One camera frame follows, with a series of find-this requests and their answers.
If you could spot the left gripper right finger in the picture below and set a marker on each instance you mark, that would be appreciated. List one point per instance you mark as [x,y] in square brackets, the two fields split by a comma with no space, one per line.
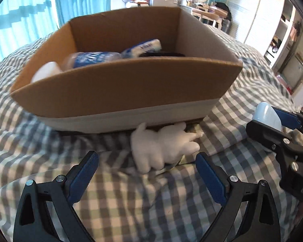
[260,221]

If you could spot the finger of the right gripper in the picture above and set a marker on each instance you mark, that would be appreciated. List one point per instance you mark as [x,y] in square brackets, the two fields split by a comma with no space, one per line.
[274,140]
[291,120]

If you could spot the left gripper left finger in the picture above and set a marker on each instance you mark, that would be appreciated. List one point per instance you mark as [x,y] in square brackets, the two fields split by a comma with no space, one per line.
[33,221]

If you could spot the pale blue oval object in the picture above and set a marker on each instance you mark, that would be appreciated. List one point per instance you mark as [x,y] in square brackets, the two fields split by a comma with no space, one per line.
[265,114]

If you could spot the white plush toy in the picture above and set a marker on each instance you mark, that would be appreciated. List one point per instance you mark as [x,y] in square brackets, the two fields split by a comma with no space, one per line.
[153,150]

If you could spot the white plastic bottle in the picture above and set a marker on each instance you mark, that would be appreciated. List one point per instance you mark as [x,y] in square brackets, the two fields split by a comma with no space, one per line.
[47,70]

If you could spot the blue Vinda tissue pack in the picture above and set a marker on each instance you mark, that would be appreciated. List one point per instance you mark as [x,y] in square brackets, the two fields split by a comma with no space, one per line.
[153,45]

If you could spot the grey checked bed quilt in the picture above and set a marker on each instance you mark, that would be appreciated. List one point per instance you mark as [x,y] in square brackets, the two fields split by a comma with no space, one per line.
[121,204]

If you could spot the white louvered wardrobe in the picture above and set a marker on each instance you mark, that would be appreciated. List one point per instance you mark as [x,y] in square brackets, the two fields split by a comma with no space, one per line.
[254,22]

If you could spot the wooden chair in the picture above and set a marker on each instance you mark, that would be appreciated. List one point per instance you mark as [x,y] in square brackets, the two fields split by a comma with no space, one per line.
[216,20]

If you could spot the round tape roll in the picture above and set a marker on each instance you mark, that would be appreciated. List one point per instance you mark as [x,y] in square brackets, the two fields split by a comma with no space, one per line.
[161,54]

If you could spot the brown cardboard box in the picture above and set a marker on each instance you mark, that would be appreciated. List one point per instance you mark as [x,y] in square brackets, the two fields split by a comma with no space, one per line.
[183,85]

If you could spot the water bottle blue label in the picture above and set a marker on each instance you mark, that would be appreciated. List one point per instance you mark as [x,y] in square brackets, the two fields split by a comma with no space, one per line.
[82,59]

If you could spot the small silver refrigerator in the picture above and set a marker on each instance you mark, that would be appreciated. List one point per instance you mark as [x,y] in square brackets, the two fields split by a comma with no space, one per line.
[164,3]

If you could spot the teal window curtain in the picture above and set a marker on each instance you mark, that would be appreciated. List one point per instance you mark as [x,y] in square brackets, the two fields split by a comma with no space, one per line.
[25,21]

